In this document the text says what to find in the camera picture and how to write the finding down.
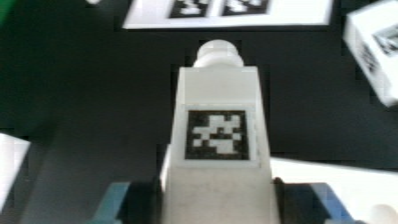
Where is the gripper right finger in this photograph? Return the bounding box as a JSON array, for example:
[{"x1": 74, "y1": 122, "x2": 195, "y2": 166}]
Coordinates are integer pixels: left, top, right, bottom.
[{"x1": 273, "y1": 178, "x2": 357, "y2": 224}]

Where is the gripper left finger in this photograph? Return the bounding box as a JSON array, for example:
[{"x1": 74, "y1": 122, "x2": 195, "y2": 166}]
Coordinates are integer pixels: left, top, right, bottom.
[{"x1": 83, "y1": 178, "x2": 161, "y2": 224}]

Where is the white square tabletop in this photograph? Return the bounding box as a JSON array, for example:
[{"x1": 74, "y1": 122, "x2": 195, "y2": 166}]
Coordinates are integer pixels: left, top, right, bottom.
[{"x1": 0, "y1": 133, "x2": 398, "y2": 224}]

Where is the white leg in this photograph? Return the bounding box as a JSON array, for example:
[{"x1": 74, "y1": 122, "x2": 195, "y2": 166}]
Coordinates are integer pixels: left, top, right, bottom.
[
  {"x1": 159, "y1": 40, "x2": 280, "y2": 224},
  {"x1": 342, "y1": 0, "x2": 398, "y2": 107}
]

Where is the white fiducial marker sheet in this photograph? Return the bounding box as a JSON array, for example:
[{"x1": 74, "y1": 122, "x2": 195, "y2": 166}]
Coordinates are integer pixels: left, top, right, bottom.
[{"x1": 122, "y1": 0, "x2": 334, "y2": 29}]

